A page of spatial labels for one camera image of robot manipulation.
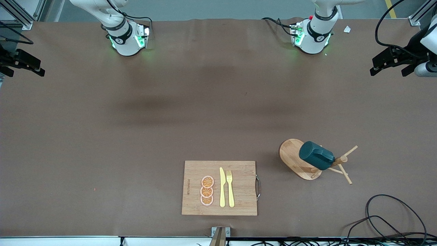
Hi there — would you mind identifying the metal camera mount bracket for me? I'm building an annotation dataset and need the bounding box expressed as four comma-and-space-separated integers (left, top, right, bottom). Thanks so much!
211, 226, 231, 246

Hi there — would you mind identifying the dark teal mug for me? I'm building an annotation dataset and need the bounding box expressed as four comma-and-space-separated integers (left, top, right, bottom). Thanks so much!
299, 141, 335, 171

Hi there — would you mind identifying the yellow plastic knife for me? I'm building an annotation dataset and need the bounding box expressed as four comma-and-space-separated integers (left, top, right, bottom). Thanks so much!
219, 167, 226, 208

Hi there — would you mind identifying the yellow plastic fork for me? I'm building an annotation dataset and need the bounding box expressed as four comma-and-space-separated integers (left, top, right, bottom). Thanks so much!
226, 170, 235, 208

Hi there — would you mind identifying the black loose cable small loop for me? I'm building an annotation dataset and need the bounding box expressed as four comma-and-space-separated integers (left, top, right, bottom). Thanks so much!
341, 215, 437, 246

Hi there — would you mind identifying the aluminium frame profile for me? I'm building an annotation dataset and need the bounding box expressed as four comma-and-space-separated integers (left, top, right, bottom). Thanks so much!
0, 0, 47, 30
408, 0, 437, 26

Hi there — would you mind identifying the black arm gripper cable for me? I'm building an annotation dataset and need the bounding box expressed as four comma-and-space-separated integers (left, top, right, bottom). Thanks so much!
375, 0, 424, 55
0, 21, 34, 45

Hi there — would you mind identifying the black arm base cable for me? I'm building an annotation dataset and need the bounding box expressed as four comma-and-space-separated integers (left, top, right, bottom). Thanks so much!
106, 0, 153, 36
262, 17, 295, 37

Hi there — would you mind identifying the black right arm base cable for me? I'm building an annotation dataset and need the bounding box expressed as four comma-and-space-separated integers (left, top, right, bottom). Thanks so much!
106, 0, 153, 36

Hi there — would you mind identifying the wooden mug tree stand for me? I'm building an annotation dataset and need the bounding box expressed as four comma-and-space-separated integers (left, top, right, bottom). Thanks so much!
279, 138, 358, 185

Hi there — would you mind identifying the bamboo cutting board with handle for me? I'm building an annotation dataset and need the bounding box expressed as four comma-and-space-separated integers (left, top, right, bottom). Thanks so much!
181, 161, 262, 216

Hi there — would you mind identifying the black right arm gripper cable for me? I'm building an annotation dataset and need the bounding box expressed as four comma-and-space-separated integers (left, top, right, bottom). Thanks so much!
0, 21, 34, 45

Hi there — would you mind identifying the black loose cable large loop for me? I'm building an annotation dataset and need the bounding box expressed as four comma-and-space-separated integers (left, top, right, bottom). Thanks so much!
365, 194, 428, 246

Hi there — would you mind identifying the black left arm gripper cable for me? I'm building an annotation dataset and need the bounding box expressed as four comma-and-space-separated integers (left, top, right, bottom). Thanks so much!
375, 0, 424, 55

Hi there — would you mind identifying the black left arm base cable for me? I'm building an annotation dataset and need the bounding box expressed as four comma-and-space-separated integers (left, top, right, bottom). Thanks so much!
262, 17, 295, 37

